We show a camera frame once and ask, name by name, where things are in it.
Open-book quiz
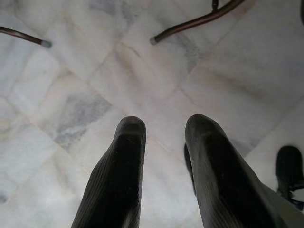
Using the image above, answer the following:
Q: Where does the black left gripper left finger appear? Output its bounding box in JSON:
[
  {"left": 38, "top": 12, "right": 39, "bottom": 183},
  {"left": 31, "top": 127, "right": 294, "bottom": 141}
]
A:
[{"left": 70, "top": 115, "right": 147, "bottom": 228}]

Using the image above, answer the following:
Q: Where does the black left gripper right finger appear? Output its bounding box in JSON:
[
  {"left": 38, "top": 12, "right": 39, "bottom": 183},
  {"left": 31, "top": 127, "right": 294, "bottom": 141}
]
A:
[{"left": 184, "top": 114, "right": 304, "bottom": 228}]

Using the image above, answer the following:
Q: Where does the black robot left foot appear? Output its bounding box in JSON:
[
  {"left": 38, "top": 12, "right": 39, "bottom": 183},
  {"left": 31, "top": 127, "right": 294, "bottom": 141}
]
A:
[{"left": 183, "top": 142, "right": 198, "bottom": 199}]

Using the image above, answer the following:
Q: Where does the brown metal chair leg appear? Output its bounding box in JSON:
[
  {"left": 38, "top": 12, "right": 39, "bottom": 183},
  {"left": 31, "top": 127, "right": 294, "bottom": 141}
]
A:
[
  {"left": 0, "top": 26, "right": 52, "bottom": 48},
  {"left": 150, "top": 0, "right": 246, "bottom": 45}
]

